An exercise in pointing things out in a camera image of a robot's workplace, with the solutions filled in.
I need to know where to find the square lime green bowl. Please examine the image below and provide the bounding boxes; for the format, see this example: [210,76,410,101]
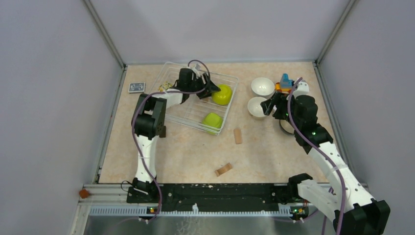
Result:
[202,113,223,135]

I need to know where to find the teal ceramic bowl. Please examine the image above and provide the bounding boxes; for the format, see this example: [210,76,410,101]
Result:
[278,120,294,135]

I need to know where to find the white bowl with blue rim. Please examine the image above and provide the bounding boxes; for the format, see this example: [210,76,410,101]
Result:
[251,77,275,97]

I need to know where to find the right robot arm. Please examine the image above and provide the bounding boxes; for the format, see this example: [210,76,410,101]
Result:
[260,78,391,235]

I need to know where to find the dark brown wooden block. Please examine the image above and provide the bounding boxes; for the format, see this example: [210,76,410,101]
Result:
[160,126,166,138]

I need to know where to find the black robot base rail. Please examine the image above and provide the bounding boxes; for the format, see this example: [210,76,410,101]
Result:
[126,183,311,215]

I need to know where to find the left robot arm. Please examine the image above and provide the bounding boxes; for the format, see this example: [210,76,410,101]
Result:
[131,66,220,202]

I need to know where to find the playing card deck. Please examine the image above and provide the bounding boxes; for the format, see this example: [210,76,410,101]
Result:
[128,82,146,94]

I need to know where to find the yellow owl toy block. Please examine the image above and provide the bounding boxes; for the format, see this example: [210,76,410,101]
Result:
[158,82,173,92]

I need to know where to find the round lime green bowl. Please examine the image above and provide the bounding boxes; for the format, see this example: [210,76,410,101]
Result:
[211,84,232,105]

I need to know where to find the light wooden block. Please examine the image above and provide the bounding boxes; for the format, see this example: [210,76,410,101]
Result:
[233,128,243,144]

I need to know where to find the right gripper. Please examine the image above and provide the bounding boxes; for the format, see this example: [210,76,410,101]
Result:
[260,91,300,129]

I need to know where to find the wooden arch block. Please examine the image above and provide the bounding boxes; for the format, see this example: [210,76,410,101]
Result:
[214,163,233,177]

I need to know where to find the orange block on rail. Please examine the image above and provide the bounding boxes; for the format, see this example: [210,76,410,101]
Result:
[79,189,90,199]

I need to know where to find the blue toy block vehicle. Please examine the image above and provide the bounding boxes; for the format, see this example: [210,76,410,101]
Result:
[275,73,295,93]

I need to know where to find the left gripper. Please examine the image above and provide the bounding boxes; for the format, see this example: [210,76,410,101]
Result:
[187,72,221,99]

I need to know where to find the white wire dish rack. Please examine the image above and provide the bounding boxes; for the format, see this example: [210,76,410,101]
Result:
[148,62,239,135]

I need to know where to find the beige ceramic bowl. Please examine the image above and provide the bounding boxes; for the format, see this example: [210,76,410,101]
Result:
[247,96,267,119]

